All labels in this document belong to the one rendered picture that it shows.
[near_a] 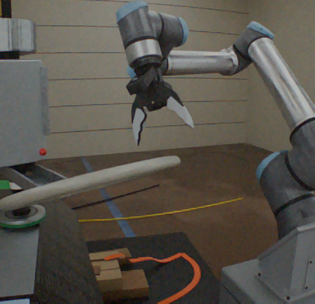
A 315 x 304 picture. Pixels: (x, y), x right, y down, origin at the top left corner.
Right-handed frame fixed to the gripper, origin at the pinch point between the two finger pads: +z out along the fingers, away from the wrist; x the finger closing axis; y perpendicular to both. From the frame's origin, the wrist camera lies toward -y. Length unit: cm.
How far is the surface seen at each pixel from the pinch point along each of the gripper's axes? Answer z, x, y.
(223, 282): 51, 5, 36
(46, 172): -4, 59, 25
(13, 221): 11, 83, 26
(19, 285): 31, 60, 0
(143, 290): 83, 87, 126
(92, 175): 5.1, 9.3, -20.0
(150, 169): 6.6, 1.1, -10.4
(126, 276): 73, 101, 134
